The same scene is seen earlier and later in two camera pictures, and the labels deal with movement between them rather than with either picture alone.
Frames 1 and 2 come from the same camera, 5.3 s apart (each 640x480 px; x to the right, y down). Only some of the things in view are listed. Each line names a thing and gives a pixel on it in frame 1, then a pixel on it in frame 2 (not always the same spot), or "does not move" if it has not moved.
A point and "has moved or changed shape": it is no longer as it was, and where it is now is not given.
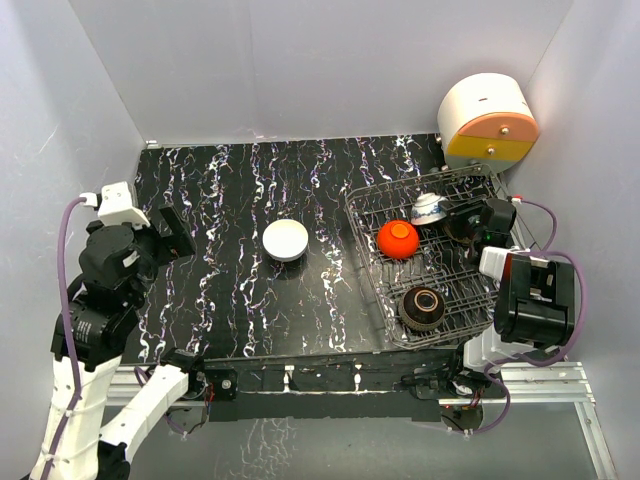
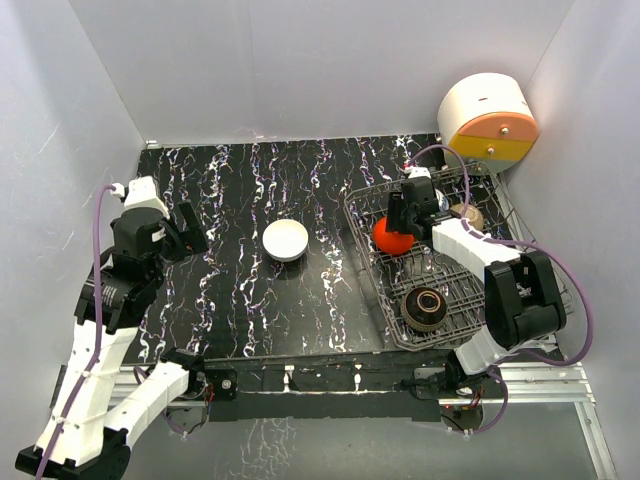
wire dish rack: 425,285 does not move
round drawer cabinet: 488,123 does not move
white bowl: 285,240 does not move
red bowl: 398,239 has moved or changed shape
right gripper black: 462,209 -> 395,203
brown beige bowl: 421,309 does not move
